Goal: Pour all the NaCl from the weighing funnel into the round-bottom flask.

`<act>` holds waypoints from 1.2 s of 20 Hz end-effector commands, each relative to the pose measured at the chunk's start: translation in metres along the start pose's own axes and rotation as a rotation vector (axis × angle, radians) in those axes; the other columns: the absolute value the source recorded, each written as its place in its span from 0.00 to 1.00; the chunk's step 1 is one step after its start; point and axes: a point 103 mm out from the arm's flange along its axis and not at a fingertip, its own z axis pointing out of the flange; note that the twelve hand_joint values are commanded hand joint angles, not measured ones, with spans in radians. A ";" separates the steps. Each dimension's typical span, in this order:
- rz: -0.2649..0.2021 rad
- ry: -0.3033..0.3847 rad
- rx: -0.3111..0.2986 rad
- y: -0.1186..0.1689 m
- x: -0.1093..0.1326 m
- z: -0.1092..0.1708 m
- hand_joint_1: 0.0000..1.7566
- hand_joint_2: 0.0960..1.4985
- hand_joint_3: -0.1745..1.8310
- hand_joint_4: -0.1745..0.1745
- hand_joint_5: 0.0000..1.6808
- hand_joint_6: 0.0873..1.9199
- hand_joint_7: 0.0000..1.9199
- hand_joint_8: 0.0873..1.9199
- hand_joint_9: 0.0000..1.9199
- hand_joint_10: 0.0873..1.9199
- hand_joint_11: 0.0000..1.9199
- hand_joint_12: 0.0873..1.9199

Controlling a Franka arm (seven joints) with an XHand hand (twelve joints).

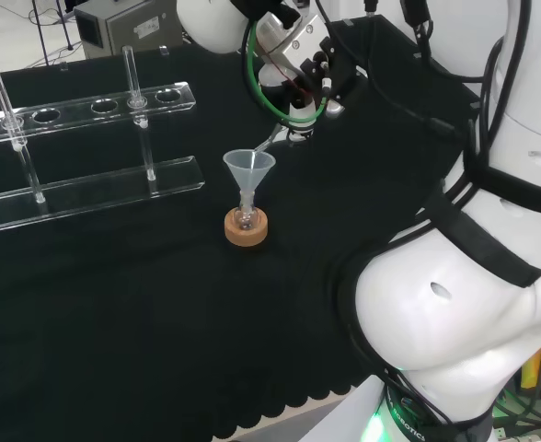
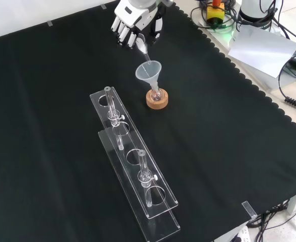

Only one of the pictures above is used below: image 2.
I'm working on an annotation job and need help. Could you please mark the yellow stop button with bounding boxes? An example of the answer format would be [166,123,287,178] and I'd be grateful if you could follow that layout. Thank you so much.
[206,0,225,27]

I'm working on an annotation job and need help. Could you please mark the black coiled cable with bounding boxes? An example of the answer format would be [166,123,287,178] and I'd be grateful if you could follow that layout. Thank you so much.
[278,60,296,113]

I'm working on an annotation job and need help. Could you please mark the clear glass weighing funnel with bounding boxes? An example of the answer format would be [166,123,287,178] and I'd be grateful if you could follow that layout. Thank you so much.
[135,34,153,65]

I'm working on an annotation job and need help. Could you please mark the clear acrylic funnel stand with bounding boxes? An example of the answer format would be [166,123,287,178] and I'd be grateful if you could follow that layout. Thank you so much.
[89,86,181,242]

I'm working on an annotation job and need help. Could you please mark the small round-bottom glass flask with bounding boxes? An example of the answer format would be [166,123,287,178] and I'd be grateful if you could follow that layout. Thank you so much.
[149,84,163,102]

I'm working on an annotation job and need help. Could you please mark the pale board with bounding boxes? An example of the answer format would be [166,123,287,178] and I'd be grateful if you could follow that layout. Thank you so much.
[228,25,296,79]

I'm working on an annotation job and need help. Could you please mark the translucent plastic funnel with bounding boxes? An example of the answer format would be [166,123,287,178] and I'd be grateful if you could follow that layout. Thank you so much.
[135,60,162,89]

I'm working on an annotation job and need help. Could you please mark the white power strip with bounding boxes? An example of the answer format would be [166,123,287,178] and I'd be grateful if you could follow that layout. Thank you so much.
[228,225,252,242]

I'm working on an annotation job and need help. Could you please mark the cork ring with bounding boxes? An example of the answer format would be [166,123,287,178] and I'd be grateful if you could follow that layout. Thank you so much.
[145,88,169,110]

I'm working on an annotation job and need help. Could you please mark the black bench cloth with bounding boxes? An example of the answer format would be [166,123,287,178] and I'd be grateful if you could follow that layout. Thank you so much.
[0,0,296,242]

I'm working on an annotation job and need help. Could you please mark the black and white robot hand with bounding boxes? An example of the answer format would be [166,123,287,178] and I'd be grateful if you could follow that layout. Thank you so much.
[110,0,168,50]

